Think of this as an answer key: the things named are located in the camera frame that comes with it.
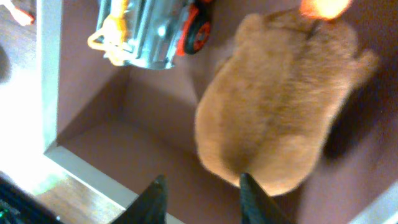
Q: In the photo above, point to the grey orange toy car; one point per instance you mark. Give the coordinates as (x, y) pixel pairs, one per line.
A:
(151, 33)

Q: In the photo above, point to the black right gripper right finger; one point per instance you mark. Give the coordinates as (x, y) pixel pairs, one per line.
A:
(256, 206)

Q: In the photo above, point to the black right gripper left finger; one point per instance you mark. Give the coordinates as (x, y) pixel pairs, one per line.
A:
(149, 207)

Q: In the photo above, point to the beige box maroon interior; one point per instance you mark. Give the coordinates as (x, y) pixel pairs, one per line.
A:
(120, 127)

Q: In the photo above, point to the brown plush toy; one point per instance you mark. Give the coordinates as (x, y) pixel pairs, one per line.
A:
(271, 104)

